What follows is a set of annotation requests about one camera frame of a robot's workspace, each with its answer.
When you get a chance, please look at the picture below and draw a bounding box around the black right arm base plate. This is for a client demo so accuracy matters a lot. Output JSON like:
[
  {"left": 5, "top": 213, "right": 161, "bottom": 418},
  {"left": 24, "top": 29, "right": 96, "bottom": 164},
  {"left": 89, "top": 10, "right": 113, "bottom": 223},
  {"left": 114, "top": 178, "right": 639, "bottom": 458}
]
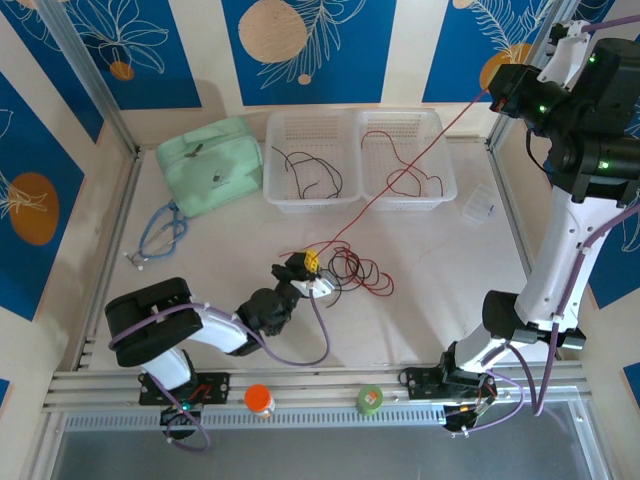
[{"left": 402, "top": 367, "right": 499, "bottom": 401}]

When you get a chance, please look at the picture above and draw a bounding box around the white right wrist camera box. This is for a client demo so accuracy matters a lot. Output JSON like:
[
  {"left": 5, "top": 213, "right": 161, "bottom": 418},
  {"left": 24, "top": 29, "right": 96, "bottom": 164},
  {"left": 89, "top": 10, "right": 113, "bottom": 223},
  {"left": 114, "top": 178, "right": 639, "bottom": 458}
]
[{"left": 537, "top": 20, "right": 595, "bottom": 94}]

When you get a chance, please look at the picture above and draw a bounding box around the mint green zip pouch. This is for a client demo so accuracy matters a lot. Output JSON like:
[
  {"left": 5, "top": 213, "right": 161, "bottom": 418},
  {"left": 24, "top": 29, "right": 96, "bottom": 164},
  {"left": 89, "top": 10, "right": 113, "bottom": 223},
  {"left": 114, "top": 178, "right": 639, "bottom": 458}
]
[{"left": 155, "top": 116, "right": 265, "bottom": 219}]

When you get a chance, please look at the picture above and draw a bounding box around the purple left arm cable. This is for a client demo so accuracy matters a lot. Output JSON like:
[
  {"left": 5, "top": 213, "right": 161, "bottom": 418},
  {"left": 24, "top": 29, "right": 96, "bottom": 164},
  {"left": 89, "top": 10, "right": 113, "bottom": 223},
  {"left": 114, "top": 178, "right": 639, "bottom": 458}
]
[{"left": 108, "top": 294, "right": 332, "bottom": 453}]

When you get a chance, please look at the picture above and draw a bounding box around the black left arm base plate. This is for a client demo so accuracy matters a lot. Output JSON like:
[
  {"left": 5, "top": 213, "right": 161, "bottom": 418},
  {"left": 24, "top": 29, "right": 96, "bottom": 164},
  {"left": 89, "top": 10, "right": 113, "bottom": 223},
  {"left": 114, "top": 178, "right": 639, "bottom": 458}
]
[{"left": 138, "top": 372, "right": 231, "bottom": 406}]

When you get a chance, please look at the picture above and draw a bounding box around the slotted grey cable duct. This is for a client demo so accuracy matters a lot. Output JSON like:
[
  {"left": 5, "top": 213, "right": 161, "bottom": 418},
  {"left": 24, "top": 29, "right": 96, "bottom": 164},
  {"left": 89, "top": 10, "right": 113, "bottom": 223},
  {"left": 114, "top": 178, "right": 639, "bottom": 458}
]
[{"left": 59, "top": 408, "right": 594, "bottom": 432}]

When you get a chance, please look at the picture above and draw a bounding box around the white perforated plastic basket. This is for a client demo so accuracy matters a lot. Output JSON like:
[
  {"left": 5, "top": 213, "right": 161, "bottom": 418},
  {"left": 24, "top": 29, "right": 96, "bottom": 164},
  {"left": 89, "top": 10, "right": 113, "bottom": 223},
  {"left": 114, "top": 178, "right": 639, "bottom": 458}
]
[
  {"left": 263, "top": 110, "right": 362, "bottom": 214},
  {"left": 355, "top": 108, "right": 459, "bottom": 212}
]

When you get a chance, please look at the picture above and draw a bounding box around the aluminium front rail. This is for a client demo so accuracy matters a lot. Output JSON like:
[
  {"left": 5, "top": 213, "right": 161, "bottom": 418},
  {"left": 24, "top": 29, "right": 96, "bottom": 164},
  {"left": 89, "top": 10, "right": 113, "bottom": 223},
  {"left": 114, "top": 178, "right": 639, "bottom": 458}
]
[{"left": 42, "top": 362, "right": 596, "bottom": 412}]

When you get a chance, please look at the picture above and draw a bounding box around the grey metal sheet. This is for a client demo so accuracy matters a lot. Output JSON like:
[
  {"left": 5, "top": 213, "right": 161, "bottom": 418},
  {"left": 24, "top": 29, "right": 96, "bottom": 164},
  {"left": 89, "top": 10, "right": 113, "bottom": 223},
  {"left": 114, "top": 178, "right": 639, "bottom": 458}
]
[{"left": 29, "top": 424, "right": 616, "bottom": 480}]

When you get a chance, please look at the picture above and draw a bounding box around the clear plastic pill box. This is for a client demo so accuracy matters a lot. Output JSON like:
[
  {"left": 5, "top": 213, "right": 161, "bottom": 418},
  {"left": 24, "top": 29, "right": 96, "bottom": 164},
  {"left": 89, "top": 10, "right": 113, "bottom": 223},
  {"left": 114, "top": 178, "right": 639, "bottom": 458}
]
[{"left": 460, "top": 183, "right": 497, "bottom": 224}]

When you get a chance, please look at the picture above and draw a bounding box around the blue stethoscope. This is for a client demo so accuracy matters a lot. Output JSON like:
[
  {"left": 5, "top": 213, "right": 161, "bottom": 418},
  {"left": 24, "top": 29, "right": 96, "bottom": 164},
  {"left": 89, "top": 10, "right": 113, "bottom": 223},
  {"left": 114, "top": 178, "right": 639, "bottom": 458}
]
[{"left": 122, "top": 199, "right": 190, "bottom": 272}]

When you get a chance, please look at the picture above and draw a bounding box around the small controller board with wires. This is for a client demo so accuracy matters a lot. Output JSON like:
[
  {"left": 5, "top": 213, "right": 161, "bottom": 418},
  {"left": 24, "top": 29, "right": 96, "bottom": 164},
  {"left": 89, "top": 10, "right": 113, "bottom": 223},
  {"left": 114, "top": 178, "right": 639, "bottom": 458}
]
[
  {"left": 442, "top": 394, "right": 499, "bottom": 439},
  {"left": 159, "top": 399, "right": 204, "bottom": 427}
]

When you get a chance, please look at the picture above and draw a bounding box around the orange lid bottle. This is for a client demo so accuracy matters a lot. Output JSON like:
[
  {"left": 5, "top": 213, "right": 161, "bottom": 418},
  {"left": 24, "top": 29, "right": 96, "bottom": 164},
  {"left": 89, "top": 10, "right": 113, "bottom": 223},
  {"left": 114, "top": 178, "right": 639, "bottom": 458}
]
[{"left": 243, "top": 383, "right": 276, "bottom": 419}]

